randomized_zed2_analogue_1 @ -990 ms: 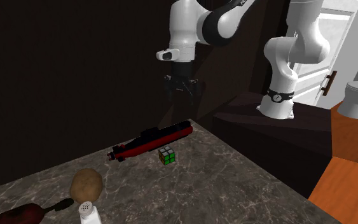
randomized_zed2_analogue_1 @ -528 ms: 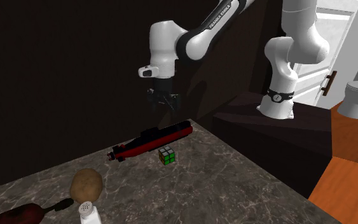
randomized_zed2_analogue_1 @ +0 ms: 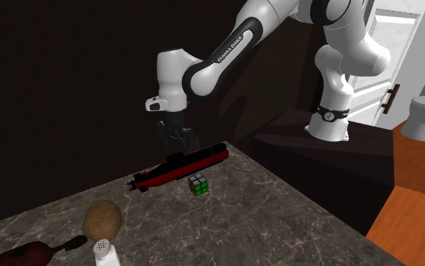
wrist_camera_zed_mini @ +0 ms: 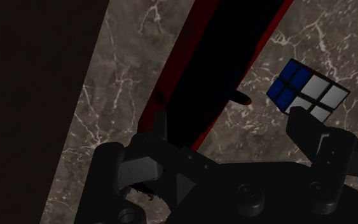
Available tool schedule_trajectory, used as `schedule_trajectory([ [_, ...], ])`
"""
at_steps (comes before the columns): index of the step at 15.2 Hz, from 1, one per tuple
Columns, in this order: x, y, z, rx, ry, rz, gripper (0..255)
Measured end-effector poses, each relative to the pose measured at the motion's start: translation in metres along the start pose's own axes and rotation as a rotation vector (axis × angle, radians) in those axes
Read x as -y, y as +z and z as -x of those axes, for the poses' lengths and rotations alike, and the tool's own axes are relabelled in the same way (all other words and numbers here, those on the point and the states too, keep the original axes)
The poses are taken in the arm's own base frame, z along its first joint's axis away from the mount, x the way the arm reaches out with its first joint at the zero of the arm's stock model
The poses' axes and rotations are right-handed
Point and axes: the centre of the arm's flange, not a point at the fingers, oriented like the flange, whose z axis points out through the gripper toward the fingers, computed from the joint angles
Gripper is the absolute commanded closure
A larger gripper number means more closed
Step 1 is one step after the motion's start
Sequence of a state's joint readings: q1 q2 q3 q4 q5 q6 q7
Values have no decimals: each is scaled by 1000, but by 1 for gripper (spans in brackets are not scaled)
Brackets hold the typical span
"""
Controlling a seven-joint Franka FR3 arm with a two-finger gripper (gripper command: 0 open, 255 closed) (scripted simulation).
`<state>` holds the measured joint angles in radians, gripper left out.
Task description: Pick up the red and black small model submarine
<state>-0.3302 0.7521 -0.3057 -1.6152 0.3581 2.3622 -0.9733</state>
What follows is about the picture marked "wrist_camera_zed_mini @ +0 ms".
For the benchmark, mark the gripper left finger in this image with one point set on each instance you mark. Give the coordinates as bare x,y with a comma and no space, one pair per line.
110,173

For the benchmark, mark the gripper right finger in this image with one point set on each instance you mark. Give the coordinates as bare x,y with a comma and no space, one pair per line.
330,155

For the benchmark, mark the blue and white puzzle cube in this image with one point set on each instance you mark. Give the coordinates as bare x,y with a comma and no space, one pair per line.
290,83

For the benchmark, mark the red and black flat slab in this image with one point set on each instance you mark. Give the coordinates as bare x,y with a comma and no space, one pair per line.
216,62

